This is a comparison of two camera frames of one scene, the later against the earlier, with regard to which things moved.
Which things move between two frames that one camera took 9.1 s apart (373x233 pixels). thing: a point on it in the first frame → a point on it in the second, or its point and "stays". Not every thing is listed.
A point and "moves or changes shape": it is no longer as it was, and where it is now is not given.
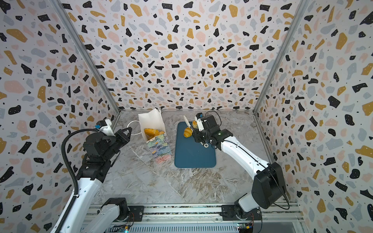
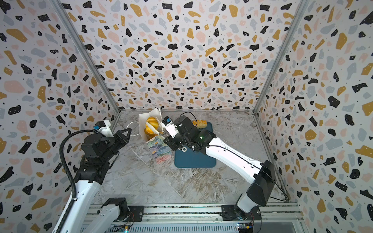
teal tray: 189,154 stays
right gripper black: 196,136 → 171,143
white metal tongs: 188,123 moves or changes shape
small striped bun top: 187,132 moves or changes shape
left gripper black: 121,137 stays
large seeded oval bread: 151,133 stays
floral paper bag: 153,125 stays
